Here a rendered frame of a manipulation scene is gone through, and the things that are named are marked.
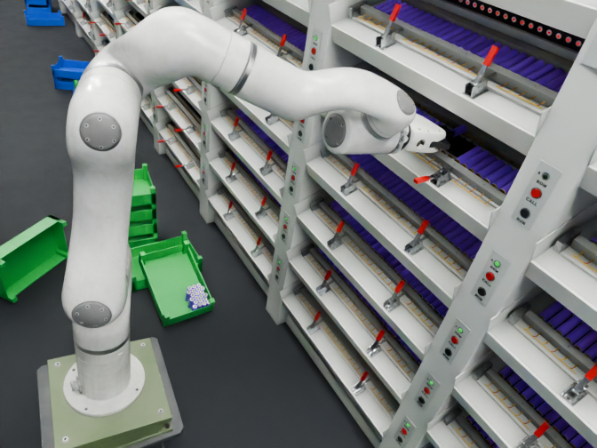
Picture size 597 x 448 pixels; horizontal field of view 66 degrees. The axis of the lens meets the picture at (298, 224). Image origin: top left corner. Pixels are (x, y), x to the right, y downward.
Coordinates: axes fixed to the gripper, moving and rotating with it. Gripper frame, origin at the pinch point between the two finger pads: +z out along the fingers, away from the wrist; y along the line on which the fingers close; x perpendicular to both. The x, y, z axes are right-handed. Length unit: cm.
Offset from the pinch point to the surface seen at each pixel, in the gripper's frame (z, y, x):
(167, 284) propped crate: -22, 72, 102
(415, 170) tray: -4.9, -1.1, 8.3
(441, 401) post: 2, -32, 55
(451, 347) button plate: -0.9, -27.6, 39.0
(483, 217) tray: -4.4, -20.1, 8.1
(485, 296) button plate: -3.9, -28.7, 21.7
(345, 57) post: -0.7, 37.5, -4.0
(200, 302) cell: -15, 56, 99
